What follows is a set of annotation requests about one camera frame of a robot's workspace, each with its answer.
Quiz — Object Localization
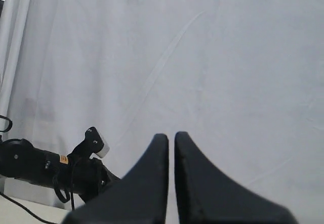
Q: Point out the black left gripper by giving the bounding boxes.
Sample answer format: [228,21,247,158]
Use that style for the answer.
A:
[54,158,120,203]

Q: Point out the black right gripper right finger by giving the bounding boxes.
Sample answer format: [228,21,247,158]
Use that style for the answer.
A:
[174,131,298,223]

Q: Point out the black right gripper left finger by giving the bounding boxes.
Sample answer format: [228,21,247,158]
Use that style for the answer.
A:
[63,133,169,223]

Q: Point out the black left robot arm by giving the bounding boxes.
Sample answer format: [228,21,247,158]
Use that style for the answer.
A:
[1,139,119,203]

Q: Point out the white backdrop curtain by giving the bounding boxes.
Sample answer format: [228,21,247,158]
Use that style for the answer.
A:
[1,0,323,223]

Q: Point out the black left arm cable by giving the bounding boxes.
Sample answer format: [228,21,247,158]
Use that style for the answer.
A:
[0,115,76,224]

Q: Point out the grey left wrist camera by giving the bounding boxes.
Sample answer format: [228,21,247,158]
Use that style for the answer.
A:
[68,126,110,163]

